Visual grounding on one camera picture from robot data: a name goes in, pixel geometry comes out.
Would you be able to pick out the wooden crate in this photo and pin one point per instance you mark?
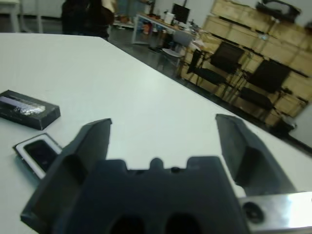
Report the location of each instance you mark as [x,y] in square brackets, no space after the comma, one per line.
[278,26]
[231,8]
[217,26]

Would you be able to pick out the grey chair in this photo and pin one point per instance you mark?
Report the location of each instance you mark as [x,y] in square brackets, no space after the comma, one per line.
[181,37]

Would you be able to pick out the black printed box lid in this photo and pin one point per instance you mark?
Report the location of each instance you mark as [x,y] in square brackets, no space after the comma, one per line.
[36,117]

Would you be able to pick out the black carry bag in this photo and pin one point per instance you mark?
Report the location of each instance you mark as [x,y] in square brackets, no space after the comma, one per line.
[280,9]

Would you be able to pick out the black computer monitor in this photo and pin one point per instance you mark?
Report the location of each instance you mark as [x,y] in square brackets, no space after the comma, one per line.
[181,13]

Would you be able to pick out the white table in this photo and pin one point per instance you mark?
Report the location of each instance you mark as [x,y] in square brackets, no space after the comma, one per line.
[9,2]

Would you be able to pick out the white frame wooden desk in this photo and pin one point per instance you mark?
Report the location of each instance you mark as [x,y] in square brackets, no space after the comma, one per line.
[156,20]

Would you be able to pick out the person in dark clothes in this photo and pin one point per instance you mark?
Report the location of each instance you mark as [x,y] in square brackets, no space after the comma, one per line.
[83,19]

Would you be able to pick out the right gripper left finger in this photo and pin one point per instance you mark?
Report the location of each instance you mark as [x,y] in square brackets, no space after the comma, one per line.
[73,165]

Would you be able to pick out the black box with white insert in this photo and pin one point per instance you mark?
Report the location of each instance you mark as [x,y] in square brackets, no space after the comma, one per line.
[21,149]

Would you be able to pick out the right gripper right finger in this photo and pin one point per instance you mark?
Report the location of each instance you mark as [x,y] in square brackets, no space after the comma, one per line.
[253,161]

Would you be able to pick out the orange bag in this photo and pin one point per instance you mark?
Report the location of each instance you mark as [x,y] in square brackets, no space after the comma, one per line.
[147,28]

